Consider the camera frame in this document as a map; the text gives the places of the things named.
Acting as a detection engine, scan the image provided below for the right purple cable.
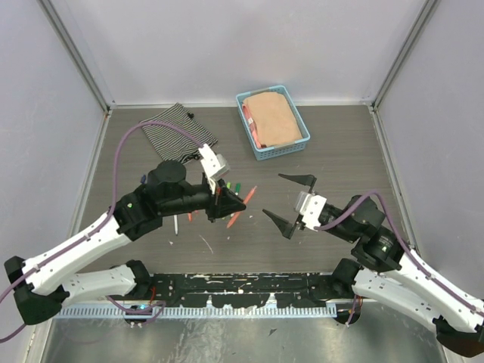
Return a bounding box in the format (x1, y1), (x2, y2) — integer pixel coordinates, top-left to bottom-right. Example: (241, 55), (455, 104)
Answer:
(315, 190), (484, 326)

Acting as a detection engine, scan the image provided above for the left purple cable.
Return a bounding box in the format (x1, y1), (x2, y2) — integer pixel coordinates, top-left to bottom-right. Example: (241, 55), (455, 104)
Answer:
(0, 119), (207, 343)

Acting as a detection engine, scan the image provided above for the grey slotted cable duct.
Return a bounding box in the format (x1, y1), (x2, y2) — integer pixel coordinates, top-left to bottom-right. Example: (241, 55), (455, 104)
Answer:
(55, 302), (337, 319)

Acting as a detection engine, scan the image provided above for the salmon orange pen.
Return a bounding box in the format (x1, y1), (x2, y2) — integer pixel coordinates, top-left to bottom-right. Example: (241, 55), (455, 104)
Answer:
(226, 185), (258, 229)

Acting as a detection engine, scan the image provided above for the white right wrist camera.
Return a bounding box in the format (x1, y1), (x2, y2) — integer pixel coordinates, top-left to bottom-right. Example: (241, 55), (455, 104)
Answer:
(294, 191), (327, 231)

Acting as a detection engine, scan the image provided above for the purple cable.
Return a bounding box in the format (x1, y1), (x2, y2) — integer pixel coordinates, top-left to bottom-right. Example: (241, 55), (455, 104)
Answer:
(0, 119), (207, 343)
(315, 190), (484, 326)

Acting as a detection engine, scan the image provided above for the white pen blue end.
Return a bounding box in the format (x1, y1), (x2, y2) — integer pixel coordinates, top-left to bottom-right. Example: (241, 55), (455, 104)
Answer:
(173, 215), (178, 236)

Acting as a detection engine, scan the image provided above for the peach folded towel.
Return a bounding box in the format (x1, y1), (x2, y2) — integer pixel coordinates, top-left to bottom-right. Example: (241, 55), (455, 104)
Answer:
(242, 92), (302, 149)

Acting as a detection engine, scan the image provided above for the black white striped cloth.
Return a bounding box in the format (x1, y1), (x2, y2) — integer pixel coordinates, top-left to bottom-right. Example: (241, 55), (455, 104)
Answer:
(140, 103), (218, 164)

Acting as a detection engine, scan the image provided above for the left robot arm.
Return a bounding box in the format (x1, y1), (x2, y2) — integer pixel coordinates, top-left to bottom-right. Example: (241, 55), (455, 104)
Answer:
(5, 160), (246, 325)

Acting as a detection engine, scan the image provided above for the light blue plastic basket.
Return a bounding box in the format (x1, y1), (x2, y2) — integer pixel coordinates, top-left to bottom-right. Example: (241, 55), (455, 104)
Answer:
(236, 85), (310, 161)

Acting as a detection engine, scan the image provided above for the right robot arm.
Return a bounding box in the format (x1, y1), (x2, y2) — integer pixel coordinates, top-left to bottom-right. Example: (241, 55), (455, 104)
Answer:
(265, 175), (483, 358)

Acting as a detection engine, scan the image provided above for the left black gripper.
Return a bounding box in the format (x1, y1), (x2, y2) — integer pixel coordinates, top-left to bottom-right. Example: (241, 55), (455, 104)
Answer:
(162, 176), (247, 222)

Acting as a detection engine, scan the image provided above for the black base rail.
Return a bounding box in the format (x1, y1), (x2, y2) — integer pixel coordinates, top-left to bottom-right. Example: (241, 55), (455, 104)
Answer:
(124, 270), (364, 309)

